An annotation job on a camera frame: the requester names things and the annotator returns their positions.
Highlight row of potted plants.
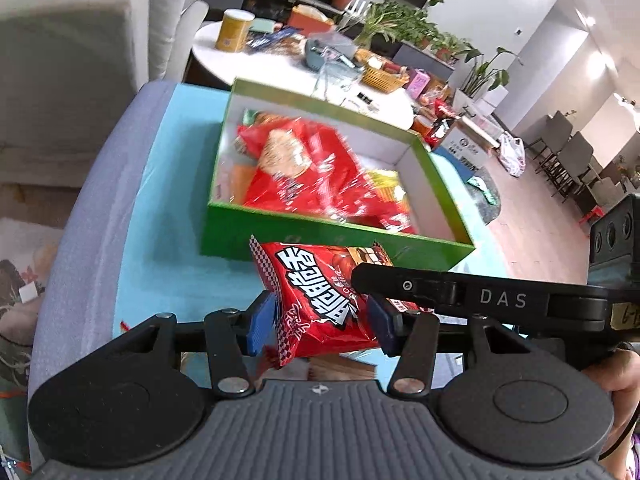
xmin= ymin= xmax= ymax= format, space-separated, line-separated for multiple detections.
xmin=207 ymin=0 xmax=482 ymax=62

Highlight round white table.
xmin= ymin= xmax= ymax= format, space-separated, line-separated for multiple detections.
xmin=192 ymin=20 xmax=416 ymax=132

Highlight pink box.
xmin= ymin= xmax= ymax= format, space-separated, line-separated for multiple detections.
xmin=405 ymin=71 xmax=431 ymax=101

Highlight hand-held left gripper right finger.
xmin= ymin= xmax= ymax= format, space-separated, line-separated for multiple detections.
xmin=369 ymin=296 xmax=568 ymax=401

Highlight yellow woven basket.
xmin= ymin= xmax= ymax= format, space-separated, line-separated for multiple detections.
xmin=361 ymin=50 xmax=410 ymax=94

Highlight grey dining chair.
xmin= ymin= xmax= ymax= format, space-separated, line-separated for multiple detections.
xmin=542 ymin=132 xmax=596 ymax=198
xmin=529 ymin=110 xmax=575 ymax=173
xmin=575 ymin=157 xmax=629 ymax=221

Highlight orange tissue box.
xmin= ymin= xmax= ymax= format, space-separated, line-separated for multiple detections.
xmin=287 ymin=4 xmax=335 ymax=31

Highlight person's right hand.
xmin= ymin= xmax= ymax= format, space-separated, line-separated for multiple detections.
xmin=582 ymin=347 xmax=640 ymax=413

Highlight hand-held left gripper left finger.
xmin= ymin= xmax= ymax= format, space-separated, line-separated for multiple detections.
xmin=125 ymin=292 xmax=279 ymax=401

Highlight large red cracker packet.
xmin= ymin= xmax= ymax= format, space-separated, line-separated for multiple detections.
xmin=237 ymin=114 xmax=418 ymax=235

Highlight dark marble round table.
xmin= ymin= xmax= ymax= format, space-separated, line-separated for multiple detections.
xmin=465 ymin=165 xmax=504 ymax=227

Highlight white plastic bag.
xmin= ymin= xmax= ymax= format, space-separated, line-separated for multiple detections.
xmin=497 ymin=132 xmax=526 ymax=177

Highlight teal table mat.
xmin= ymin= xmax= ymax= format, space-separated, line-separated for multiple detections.
xmin=112 ymin=82 xmax=502 ymax=396

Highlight blue-grey storage tray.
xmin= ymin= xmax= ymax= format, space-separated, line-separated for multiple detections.
xmin=304 ymin=30 xmax=366 ymax=72

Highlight yellow can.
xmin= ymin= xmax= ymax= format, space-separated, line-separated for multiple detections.
xmin=215 ymin=8 xmax=255 ymax=53

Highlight pile of red snack bags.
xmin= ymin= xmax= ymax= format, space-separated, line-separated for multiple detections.
xmin=431 ymin=100 xmax=458 ymax=148

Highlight green cardboard box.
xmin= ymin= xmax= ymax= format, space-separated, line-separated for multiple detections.
xmin=200 ymin=77 xmax=476 ymax=274

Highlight dark blue long packets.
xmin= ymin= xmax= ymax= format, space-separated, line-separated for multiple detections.
xmin=247 ymin=27 xmax=306 ymax=56

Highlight tall plant in white pot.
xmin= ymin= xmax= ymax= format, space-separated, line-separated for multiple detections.
xmin=457 ymin=47 xmax=524 ymax=112

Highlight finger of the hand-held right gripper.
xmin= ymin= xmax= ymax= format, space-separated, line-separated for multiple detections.
xmin=351 ymin=263 xmax=463 ymax=311

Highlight red burger chips packet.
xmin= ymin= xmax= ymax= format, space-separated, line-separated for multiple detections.
xmin=249 ymin=235 xmax=436 ymax=369

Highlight small green packet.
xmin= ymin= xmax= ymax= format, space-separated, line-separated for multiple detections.
xmin=467 ymin=176 xmax=501 ymax=206

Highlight beige recliner sofa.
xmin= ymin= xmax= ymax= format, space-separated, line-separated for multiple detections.
xmin=0 ymin=0 xmax=210 ymax=188

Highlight yellow red striped snack packet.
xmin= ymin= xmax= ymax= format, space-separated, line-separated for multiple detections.
xmin=366 ymin=169 xmax=412 ymax=212

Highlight brown white blue carton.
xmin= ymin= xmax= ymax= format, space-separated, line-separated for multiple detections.
xmin=440 ymin=116 xmax=501 ymax=171

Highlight glass measuring cup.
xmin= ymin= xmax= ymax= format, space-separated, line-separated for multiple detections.
xmin=312 ymin=57 xmax=364 ymax=104

